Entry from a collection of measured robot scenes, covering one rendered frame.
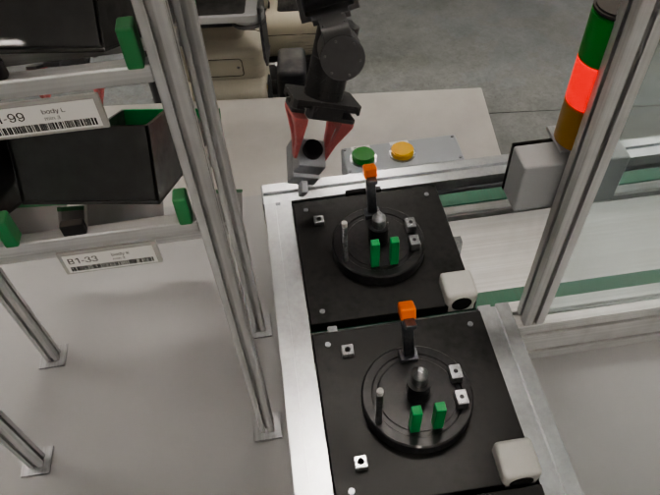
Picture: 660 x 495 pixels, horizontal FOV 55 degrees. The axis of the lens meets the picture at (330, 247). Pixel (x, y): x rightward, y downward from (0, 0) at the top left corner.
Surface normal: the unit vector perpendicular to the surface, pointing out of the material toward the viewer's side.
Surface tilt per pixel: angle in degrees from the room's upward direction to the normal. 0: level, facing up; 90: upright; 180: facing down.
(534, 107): 0
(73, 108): 90
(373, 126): 0
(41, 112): 90
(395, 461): 0
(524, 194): 90
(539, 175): 90
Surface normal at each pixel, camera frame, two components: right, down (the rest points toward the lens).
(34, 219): 1.00, 0.00
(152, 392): -0.04, -0.64
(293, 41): 0.03, 0.77
